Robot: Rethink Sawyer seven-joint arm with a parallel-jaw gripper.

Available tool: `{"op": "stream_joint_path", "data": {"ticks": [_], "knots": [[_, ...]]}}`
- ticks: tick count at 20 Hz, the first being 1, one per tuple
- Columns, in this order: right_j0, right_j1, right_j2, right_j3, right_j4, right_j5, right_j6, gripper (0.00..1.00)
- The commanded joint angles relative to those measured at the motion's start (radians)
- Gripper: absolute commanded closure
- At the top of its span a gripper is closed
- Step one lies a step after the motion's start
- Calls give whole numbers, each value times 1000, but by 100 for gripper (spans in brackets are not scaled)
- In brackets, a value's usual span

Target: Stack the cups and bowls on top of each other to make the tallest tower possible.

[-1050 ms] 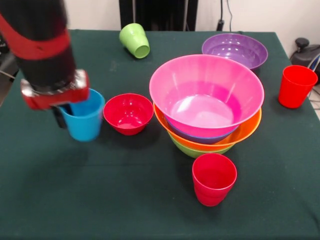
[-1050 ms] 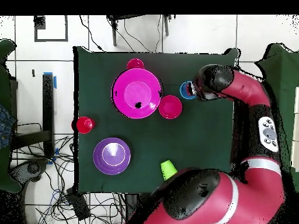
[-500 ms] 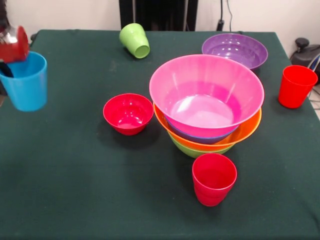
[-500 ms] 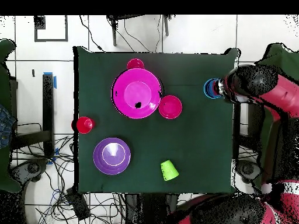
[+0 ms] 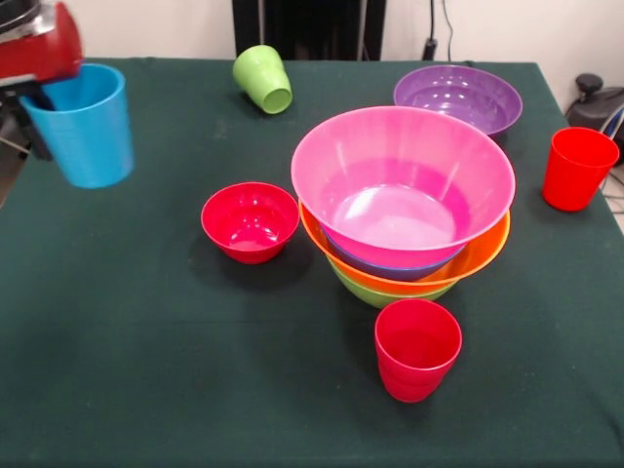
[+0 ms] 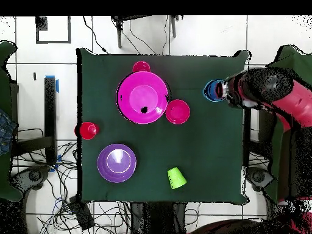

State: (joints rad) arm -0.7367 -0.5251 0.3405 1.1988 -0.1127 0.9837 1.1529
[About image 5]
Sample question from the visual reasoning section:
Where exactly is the dark green tablecloth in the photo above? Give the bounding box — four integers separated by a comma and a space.
0, 57, 624, 468

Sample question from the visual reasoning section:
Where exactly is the crimson pink cup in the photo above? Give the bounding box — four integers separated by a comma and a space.
374, 297, 463, 404

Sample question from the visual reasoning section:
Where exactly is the purple bowl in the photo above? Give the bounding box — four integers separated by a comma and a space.
393, 64, 524, 138

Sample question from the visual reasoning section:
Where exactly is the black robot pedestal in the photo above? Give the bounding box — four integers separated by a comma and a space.
232, 0, 386, 62

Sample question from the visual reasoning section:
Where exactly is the blue bowl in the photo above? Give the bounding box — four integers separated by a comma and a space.
321, 226, 464, 283

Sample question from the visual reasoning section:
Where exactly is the small crimson pink bowl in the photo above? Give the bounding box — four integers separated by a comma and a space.
200, 181, 301, 265

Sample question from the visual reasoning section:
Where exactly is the blue cup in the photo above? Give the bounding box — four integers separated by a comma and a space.
19, 62, 136, 190

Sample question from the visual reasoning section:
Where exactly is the large orange bowl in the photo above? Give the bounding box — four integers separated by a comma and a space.
297, 199, 512, 297

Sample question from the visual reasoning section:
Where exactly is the green cup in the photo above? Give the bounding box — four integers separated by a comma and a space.
232, 44, 293, 116

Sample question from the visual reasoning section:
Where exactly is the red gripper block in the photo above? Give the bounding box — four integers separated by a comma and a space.
0, 2, 86, 162

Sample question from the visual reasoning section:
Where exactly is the large magenta bowl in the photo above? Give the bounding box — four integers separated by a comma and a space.
291, 105, 517, 255

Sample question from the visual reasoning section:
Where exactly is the black hanging cable with plug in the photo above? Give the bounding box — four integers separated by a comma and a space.
421, 0, 454, 62

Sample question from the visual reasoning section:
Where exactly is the green bowl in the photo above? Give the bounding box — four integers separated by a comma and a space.
333, 265, 457, 310

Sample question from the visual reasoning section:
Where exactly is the red cup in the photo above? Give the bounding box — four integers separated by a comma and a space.
542, 127, 621, 213

